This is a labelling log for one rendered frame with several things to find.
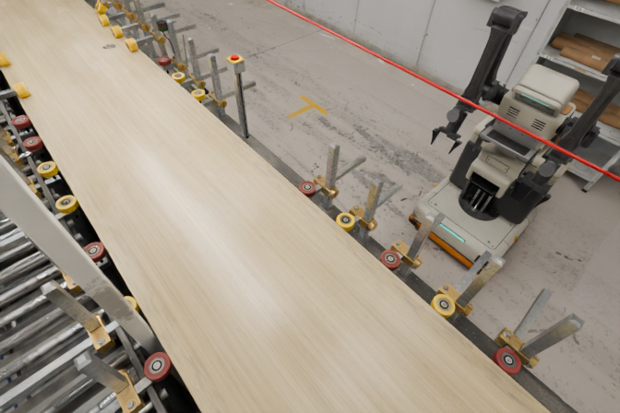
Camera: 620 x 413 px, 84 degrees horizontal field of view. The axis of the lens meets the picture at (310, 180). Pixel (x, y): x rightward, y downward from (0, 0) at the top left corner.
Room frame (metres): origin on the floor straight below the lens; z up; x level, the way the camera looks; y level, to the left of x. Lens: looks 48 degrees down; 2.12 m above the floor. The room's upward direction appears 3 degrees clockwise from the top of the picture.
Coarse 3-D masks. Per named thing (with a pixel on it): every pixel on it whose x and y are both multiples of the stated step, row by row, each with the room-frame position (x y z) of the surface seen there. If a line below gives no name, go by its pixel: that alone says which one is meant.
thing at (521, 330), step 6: (540, 294) 0.63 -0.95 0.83; (546, 294) 0.63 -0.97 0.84; (540, 300) 0.60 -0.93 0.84; (546, 300) 0.60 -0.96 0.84; (534, 306) 0.57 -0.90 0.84; (540, 306) 0.57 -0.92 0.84; (528, 312) 0.55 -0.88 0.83; (534, 312) 0.55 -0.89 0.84; (540, 312) 0.55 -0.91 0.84; (528, 318) 0.52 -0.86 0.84; (534, 318) 0.53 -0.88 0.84; (522, 324) 0.50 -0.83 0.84; (528, 324) 0.50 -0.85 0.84; (516, 330) 0.48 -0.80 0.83; (522, 330) 0.48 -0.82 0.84; (528, 330) 0.48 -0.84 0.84; (522, 336) 0.45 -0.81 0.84; (510, 348) 0.41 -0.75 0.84
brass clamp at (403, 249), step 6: (396, 246) 0.80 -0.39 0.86; (402, 246) 0.80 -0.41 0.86; (408, 246) 0.80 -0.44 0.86; (396, 252) 0.78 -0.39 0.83; (402, 252) 0.77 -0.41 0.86; (402, 258) 0.76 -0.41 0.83; (408, 258) 0.74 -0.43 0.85; (420, 258) 0.75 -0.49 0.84; (408, 264) 0.73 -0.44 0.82; (414, 264) 0.72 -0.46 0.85; (420, 264) 0.73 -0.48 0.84
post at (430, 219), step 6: (426, 216) 0.76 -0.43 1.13; (432, 216) 0.75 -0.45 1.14; (426, 222) 0.75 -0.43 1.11; (432, 222) 0.74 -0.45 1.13; (420, 228) 0.76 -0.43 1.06; (426, 228) 0.74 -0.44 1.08; (432, 228) 0.75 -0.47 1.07; (420, 234) 0.75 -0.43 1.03; (426, 234) 0.73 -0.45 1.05; (414, 240) 0.76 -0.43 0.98; (420, 240) 0.74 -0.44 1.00; (414, 246) 0.75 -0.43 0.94; (420, 246) 0.73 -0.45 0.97; (408, 252) 0.76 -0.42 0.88; (414, 252) 0.74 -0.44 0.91; (414, 258) 0.74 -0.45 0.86; (402, 264) 0.76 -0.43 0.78; (402, 270) 0.75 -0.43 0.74; (408, 270) 0.74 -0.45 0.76
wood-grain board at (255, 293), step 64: (0, 0) 2.96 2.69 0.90; (64, 0) 3.03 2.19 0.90; (64, 64) 2.02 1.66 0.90; (128, 64) 2.07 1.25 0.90; (64, 128) 1.39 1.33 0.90; (128, 128) 1.41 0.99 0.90; (192, 128) 1.44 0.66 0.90; (128, 192) 0.98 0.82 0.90; (192, 192) 1.00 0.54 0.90; (256, 192) 1.02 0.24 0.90; (128, 256) 0.65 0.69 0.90; (192, 256) 0.67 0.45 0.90; (256, 256) 0.69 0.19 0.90; (320, 256) 0.70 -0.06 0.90; (192, 320) 0.42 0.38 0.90; (256, 320) 0.44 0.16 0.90; (320, 320) 0.45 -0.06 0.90; (384, 320) 0.46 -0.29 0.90; (192, 384) 0.23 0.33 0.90; (256, 384) 0.24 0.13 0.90; (320, 384) 0.25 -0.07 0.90; (384, 384) 0.26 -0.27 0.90; (448, 384) 0.27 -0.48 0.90; (512, 384) 0.28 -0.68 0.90
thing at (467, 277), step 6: (486, 252) 0.82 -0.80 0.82; (480, 258) 0.78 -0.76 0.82; (486, 258) 0.79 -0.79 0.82; (474, 264) 0.76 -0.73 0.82; (480, 264) 0.76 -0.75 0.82; (474, 270) 0.72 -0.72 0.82; (468, 276) 0.70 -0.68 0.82; (462, 282) 0.67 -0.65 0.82; (468, 282) 0.67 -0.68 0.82; (456, 288) 0.64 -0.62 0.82; (462, 288) 0.64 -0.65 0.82
